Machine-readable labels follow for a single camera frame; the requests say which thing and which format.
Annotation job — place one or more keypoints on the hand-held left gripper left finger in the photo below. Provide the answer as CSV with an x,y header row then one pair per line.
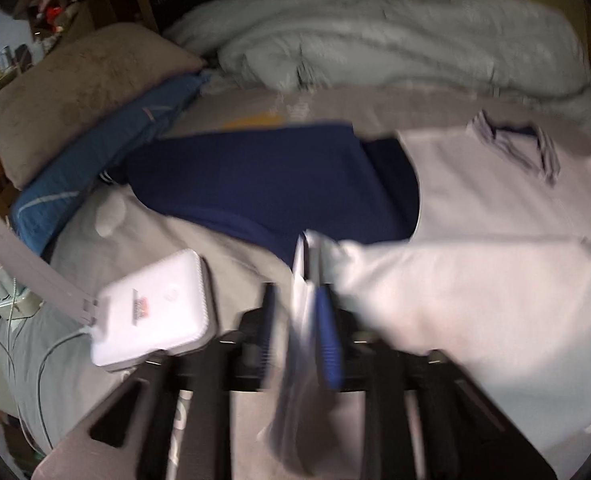
x,y
268,327

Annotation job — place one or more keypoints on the small teal object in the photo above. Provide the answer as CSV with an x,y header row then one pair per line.
x,y
17,292

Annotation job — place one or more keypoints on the blue pillow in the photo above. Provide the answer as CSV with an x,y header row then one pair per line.
x,y
100,145

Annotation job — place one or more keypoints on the light grey duvet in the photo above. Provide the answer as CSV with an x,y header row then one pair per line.
x,y
375,45

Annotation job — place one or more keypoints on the white and navy polo shirt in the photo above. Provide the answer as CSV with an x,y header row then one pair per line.
x,y
475,260

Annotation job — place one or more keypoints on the beige pillow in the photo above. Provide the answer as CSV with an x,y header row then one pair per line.
x,y
75,95

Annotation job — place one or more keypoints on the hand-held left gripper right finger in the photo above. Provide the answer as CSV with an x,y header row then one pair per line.
x,y
328,342

